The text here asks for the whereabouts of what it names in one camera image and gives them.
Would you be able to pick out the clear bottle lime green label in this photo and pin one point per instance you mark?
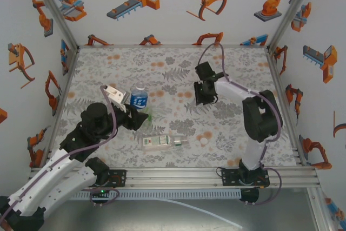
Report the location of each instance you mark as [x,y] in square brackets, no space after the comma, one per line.
[149,114]

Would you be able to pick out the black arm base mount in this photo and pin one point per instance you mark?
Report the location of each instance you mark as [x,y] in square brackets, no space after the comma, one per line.
[229,178]
[119,178]

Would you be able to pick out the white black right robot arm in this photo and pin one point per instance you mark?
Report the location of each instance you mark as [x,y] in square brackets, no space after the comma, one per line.
[259,117]

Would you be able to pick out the aluminium frame long rail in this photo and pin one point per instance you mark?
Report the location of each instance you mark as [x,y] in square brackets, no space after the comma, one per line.
[173,177]

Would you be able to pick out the clear bottle dark green label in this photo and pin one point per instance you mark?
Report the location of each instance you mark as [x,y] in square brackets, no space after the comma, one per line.
[159,143]

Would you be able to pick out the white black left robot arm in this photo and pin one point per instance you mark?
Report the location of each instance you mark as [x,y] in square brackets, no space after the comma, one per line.
[54,177]

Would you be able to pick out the floral fern print tablecloth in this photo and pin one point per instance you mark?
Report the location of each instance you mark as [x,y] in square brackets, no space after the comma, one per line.
[173,66]

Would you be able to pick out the aluminium frame post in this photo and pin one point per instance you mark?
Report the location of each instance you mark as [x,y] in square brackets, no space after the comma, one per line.
[54,9]
[292,12]

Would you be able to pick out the aluminium frame side rail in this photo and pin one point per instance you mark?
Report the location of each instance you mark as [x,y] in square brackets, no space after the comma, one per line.
[63,101]
[286,106]

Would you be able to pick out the clear bottle blue label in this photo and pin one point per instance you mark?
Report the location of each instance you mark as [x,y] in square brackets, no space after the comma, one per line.
[139,99]

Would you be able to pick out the white plastic tube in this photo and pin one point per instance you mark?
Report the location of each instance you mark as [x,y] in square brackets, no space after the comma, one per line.
[205,212]

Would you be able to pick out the aluminium frame thin rail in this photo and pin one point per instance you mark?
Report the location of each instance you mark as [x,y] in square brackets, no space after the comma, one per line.
[173,46]

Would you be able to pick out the white bottle cap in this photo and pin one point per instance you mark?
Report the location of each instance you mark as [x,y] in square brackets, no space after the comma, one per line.
[203,140]

